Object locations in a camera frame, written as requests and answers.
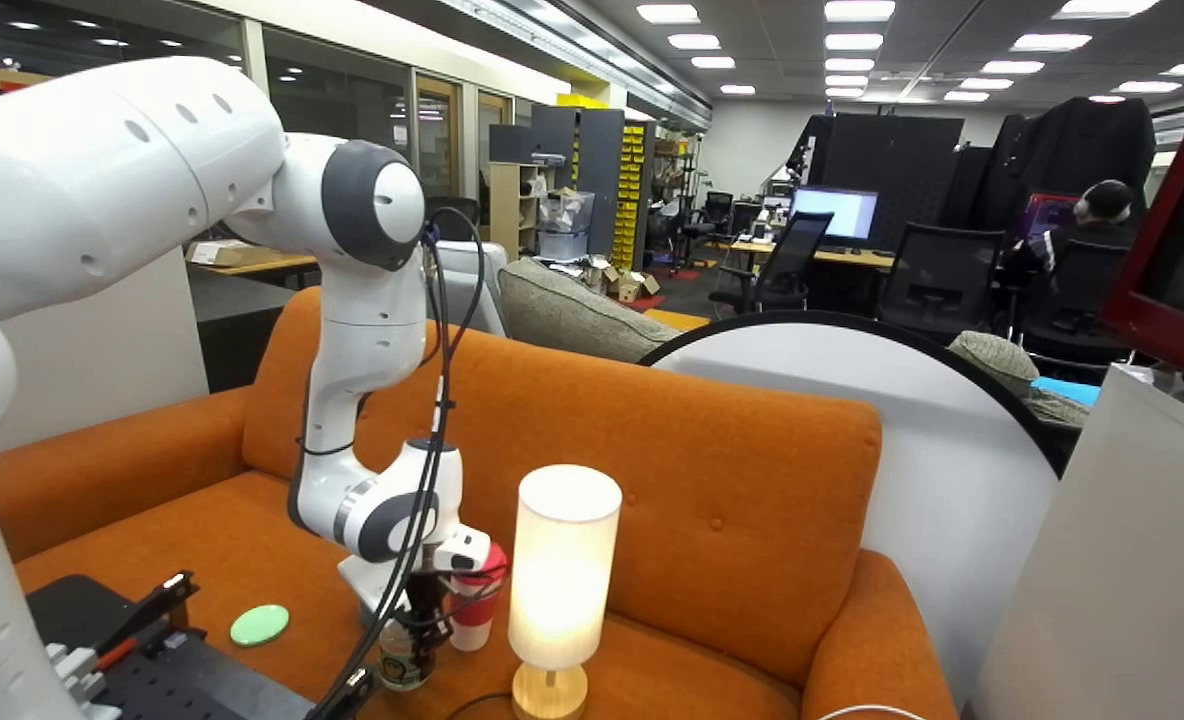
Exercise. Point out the lit computer monitor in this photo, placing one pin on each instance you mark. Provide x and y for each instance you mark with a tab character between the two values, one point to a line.
839	212

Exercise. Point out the yellow shelf unit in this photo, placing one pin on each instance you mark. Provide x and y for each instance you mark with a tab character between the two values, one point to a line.
633	200

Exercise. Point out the mint green round lid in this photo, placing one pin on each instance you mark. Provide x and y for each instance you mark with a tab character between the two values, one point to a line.
256	626

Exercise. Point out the orange fabric sofa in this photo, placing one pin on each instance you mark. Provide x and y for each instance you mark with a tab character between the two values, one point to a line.
698	481

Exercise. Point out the beige cushion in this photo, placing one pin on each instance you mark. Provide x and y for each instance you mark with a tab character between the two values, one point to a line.
994	357

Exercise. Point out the white lamp with wooden base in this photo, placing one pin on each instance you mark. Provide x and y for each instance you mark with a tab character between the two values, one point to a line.
562	572

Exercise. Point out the teal cloth item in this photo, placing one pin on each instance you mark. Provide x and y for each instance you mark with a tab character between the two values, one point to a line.
1064	392

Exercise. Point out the white box panel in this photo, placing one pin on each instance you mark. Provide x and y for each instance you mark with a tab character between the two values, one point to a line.
1124	572

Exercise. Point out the hanging black coats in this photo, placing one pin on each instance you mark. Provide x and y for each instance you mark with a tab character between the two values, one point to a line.
1072	140

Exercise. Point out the grey cushioned couch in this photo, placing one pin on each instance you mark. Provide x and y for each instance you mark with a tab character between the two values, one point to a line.
576	318

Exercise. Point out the white partition panel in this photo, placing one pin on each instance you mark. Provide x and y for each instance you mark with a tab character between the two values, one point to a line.
115	362

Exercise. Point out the wooden office desk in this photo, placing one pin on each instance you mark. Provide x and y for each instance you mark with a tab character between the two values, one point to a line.
853	256

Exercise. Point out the large black display board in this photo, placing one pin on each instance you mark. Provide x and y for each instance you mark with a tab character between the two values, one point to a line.
887	153

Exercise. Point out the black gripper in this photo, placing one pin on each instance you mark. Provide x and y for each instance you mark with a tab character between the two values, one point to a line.
426	602

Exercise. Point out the dark storage cabinet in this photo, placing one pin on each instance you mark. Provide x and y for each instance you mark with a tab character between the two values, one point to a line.
576	174

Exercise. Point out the white connector block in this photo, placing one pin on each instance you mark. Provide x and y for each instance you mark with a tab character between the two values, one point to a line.
78	673

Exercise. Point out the black office chair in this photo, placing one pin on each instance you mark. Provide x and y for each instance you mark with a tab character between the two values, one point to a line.
793	263
936	274
1077	304

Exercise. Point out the round white panel black rim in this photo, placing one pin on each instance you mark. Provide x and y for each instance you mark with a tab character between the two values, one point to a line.
954	455

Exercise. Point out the light grey armchair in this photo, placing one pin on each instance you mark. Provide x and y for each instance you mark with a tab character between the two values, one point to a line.
479	281

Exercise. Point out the striped cup with reddish lid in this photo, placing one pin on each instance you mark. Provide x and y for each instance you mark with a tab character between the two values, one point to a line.
479	618

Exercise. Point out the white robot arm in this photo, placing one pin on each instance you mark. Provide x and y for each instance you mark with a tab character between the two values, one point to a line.
86	174

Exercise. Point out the black marker pen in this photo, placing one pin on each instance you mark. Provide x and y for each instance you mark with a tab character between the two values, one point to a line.
155	604

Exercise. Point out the red pen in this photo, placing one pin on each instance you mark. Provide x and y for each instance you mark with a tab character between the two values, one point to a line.
133	650

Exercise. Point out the seated person in dark clothes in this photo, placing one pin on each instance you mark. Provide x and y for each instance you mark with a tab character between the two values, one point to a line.
1100	200

